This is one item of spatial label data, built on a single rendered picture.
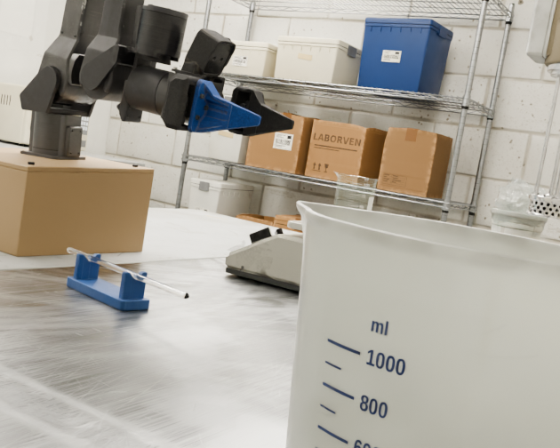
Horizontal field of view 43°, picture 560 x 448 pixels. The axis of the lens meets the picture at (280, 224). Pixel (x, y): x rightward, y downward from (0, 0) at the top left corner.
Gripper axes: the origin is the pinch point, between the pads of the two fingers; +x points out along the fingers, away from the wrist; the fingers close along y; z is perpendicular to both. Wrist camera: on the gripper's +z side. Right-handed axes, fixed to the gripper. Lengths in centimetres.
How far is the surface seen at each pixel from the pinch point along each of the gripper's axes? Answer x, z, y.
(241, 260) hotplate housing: 0.2, -18.8, 5.5
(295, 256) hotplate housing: 7.6, -15.9, 5.3
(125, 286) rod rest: 2.2, -17.1, -22.2
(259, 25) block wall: -154, 32, 283
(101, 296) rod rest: -0.3, -19.0, -22.1
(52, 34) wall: -260, 2, 242
